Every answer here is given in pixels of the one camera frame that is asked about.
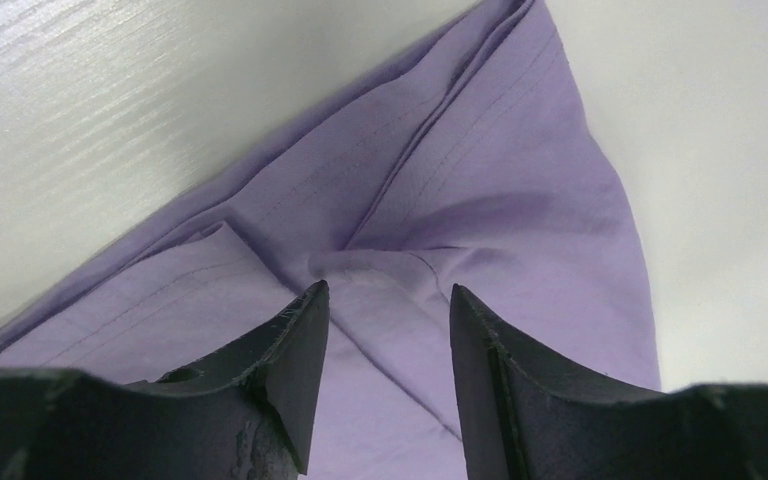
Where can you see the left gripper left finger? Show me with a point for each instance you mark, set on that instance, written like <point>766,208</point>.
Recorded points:
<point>244,411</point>

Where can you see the lavender t shirt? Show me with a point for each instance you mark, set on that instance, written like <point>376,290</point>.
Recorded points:
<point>466,160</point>

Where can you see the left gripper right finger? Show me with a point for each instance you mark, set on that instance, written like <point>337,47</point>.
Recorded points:
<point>528,412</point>

